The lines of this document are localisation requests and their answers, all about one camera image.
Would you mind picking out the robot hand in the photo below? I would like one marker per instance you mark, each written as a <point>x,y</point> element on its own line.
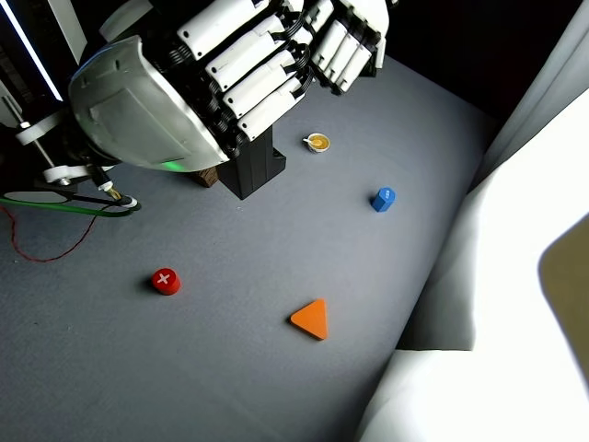
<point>349,50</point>
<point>124,106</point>

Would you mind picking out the toy chocolate cupcake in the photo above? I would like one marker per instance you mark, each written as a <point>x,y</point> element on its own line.
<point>207,177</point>

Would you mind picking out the red cylinder block white cross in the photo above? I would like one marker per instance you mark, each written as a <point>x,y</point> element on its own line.
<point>166,282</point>

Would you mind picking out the white frame post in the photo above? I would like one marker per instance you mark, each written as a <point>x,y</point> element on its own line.
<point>69,27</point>

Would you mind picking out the grey table cloth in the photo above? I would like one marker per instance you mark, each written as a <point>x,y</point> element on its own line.
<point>230,377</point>

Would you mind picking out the small bowl yellow soup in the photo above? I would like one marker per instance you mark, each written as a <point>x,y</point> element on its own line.
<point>317,143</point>

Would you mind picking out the blue hexagonal block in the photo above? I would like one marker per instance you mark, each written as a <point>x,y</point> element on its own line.
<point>383,200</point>

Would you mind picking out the white LED light strip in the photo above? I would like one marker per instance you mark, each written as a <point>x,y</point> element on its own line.
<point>33,50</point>

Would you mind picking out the orange triangle block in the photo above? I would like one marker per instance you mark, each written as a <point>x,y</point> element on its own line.
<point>315,317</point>

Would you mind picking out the beige rounded panel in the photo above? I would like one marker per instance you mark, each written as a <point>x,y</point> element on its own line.
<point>570,294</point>

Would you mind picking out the white backdrop curtain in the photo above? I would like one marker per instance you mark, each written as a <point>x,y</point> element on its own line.
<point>506,276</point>

